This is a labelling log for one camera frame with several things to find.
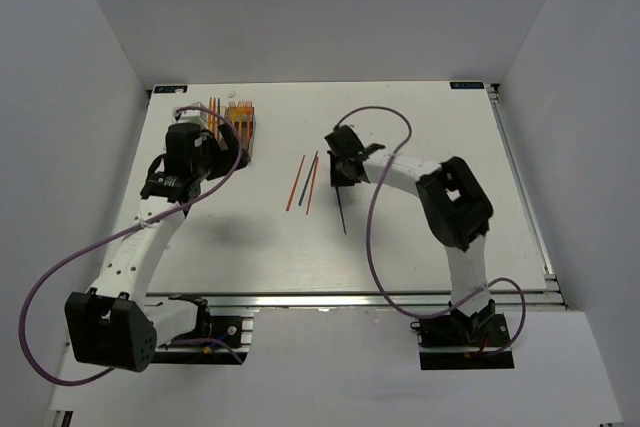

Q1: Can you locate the red-orange chopstick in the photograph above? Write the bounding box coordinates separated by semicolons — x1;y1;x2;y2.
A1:
305;155;320;215
285;154;306;212

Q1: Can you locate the yellow-orange plastic fork bent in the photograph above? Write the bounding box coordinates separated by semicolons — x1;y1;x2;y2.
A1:
227;102;242;130

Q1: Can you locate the yellow-orange plastic fork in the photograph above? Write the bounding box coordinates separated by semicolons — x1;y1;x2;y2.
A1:
237;101;247;142

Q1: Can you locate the red-orange plastic fork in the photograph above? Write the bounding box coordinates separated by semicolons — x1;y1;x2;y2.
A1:
244;101;255;151

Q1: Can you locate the red-orange plastic knife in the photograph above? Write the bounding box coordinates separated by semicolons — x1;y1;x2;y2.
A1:
214;97;218;140

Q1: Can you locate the blue plastic knife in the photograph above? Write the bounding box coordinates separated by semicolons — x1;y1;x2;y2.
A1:
216;98;225;142

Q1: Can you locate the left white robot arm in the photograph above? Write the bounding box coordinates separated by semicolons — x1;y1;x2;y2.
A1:
64;118;246;372

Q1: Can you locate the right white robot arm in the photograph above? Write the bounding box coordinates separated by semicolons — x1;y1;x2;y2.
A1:
325;125;495;346

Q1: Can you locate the amber plastic container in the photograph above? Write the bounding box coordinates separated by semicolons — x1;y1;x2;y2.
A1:
200;97;227;150

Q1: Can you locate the clear plastic container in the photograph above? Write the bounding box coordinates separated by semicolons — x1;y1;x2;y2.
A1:
172;103;208;128

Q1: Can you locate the smoky grey plastic container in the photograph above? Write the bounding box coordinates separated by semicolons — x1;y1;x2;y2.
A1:
225;105;256;160

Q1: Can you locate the black logo sticker left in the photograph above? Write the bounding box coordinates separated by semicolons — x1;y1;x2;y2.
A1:
153;85;188;94

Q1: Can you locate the black logo sticker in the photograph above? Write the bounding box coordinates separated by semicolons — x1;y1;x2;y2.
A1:
449;81;485;90
153;85;188;94

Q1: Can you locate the black logo sticker right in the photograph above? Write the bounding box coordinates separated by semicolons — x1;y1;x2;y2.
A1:
449;81;485;90

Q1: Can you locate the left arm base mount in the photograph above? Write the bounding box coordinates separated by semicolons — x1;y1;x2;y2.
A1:
143;294;254;366

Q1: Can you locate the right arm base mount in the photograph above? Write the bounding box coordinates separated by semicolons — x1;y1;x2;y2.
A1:
410;300;515;371

